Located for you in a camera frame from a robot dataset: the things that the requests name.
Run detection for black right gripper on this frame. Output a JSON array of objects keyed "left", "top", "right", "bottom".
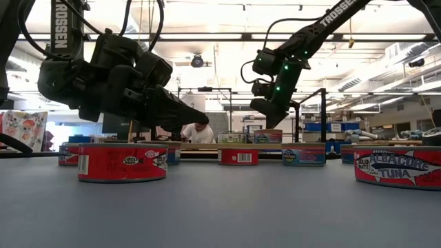
[{"left": 250, "top": 59, "right": 310, "bottom": 129}]

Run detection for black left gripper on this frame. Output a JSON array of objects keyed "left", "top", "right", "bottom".
[{"left": 79, "top": 65, "right": 210, "bottom": 134}]

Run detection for green label tuna can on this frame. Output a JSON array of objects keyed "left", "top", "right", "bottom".
[{"left": 217, "top": 132, "right": 247, "bottom": 144}]

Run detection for red albacore tuna can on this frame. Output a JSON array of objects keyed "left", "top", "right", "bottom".
[
  {"left": 57, "top": 142, "right": 80, "bottom": 167},
  {"left": 216, "top": 147, "right": 260, "bottom": 167},
  {"left": 353, "top": 145, "right": 441, "bottom": 192},
  {"left": 76, "top": 143, "right": 169, "bottom": 184}
]

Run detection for person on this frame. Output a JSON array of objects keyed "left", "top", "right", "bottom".
[{"left": 181, "top": 122, "right": 216, "bottom": 145}]

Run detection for black computer monitor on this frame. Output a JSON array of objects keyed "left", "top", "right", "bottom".
[{"left": 101, "top": 113, "right": 152, "bottom": 135}]

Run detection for blue bin white print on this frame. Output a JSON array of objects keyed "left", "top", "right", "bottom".
[{"left": 325, "top": 139, "right": 342, "bottom": 160}]

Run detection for blue storage bins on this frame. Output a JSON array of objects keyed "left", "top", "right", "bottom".
[{"left": 305, "top": 122, "right": 362, "bottom": 134}]

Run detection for blue table mat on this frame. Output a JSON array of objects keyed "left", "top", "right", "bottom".
[{"left": 0, "top": 151, "right": 441, "bottom": 248}]

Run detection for wooden workbench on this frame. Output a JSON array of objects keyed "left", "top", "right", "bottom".
[{"left": 358, "top": 139, "right": 423, "bottom": 147}]

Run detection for white ceiling air vent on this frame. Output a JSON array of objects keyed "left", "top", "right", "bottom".
[{"left": 384, "top": 42, "right": 400, "bottom": 62}]

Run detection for colourful printed cloth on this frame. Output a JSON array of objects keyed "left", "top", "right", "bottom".
[{"left": 1, "top": 110, "right": 49, "bottom": 153}]

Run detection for black round object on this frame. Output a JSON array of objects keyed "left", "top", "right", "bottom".
[{"left": 421, "top": 126, "right": 441, "bottom": 147}]

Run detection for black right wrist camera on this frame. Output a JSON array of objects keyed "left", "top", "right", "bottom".
[{"left": 250, "top": 81, "right": 276, "bottom": 100}]

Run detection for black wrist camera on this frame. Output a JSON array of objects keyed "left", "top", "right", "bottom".
[
  {"left": 135, "top": 51, "right": 174, "bottom": 90},
  {"left": 250, "top": 81, "right": 276, "bottom": 100}
]

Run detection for wooden shelf black wire frame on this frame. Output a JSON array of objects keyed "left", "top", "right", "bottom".
[{"left": 150, "top": 87, "right": 327, "bottom": 163}]

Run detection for thin black gantry frame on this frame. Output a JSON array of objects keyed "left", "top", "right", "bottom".
[{"left": 177, "top": 85, "right": 234, "bottom": 143}]

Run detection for yellow hanging cable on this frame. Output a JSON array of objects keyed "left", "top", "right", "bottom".
[{"left": 127, "top": 0, "right": 144, "bottom": 143}]

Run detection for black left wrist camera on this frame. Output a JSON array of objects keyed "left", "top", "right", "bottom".
[{"left": 135, "top": 51, "right": 174, "bottom": 90}]

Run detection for black ceiling dome camera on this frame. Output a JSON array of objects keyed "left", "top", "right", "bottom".
[{"left": 190, "top": 54, "right": 205, "bottom": 69}]

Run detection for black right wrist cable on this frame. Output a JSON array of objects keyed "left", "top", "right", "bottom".
[{"left": 240, "top": 17, "right": 321, "bottom": 85}]

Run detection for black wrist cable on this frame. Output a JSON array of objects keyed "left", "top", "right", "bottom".
[
  {"left": 17, "top": 0, "right": 165, "bottom": 61},
  {"left": 240, "top": 17, "right": 321, "bottom": 85}
]

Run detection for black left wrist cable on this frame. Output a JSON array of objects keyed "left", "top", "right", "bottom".
[{"left": 17, "top": 0, "right": 165, "bottom": 61}]

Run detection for black table frame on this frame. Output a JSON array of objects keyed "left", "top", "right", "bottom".
[{"left": 0, "top": 150, "right": 79, "bottom": 160}]

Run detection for thick black curved cable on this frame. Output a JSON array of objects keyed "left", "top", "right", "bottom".
[{"left": 0, "top": 132, "right": 34, "bottom": 154}]

